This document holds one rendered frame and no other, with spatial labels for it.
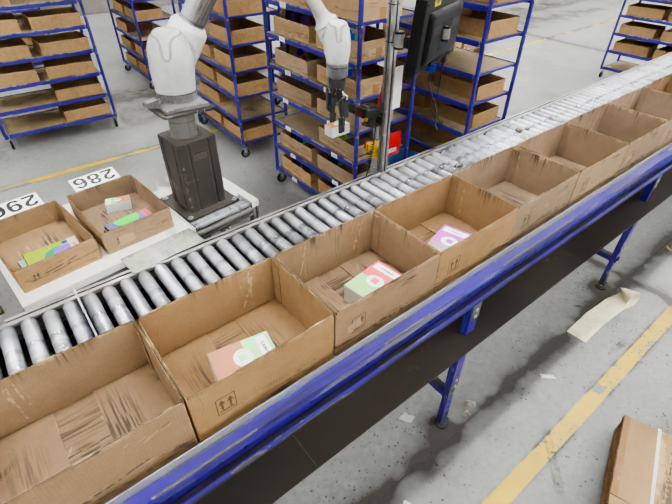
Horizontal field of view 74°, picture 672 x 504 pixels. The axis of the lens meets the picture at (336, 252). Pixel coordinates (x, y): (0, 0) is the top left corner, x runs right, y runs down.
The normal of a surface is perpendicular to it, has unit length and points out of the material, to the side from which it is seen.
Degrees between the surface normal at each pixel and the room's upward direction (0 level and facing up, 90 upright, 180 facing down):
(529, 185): 89
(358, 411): 0
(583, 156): 89
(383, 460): 0
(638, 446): 0
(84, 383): 89
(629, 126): 89
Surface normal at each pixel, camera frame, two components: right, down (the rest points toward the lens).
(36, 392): 0.62, 0.48
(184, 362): -0.01, -0.77
